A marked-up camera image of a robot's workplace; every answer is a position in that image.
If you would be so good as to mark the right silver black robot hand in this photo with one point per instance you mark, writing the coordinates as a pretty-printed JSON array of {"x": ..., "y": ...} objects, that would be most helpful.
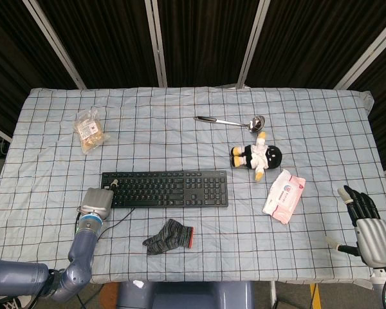
[{"x": 376, "y": 241}]

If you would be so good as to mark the pink white wet wipes pack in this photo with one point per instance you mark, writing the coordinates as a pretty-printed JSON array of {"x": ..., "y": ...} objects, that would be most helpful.
[{"x": 284, "y": 196}]

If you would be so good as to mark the black computer keyboard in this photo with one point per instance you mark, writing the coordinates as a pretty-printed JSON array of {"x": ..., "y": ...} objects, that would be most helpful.
[{"x": 180, "y": 190}]

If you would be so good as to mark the grey knit work glove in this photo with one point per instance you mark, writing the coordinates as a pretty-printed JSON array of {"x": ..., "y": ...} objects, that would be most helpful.
[{"x": 167, "y": 238}]

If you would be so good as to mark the clear bag of snacks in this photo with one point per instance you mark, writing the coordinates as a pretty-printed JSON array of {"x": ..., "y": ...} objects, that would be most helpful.
[{"x": 90, "y": 132}]

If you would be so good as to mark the blue-grey robot torso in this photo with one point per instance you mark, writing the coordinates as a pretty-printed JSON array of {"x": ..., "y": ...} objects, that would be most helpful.
[{"x": 186, "y": 296}]

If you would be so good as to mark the black white sneaker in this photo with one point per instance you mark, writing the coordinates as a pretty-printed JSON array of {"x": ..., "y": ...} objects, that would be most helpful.
[{"x": 13, "y": 304}]

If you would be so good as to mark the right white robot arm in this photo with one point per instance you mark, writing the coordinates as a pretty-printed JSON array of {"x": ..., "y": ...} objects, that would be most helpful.
[{"x": 381, "y": 283}]

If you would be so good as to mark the white table leg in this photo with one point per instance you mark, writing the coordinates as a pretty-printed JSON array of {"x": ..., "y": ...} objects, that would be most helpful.
[{"x": 273, "y": 296}]

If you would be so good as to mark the penguin plush in white coat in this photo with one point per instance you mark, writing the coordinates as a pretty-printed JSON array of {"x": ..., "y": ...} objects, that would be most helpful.
[{"x": 260, "y": 156}]

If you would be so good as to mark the light blue checked tablecloth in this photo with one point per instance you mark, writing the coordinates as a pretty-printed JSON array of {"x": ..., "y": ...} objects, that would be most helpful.
[{"x": 180, "y": 145}]

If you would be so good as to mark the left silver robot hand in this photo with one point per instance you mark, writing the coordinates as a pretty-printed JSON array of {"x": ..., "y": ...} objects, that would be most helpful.
[{"x": 96, "y": 202}]

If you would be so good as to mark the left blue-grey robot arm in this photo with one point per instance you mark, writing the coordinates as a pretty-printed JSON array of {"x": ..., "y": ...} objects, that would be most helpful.
[{"x": 80, "y": 248}]

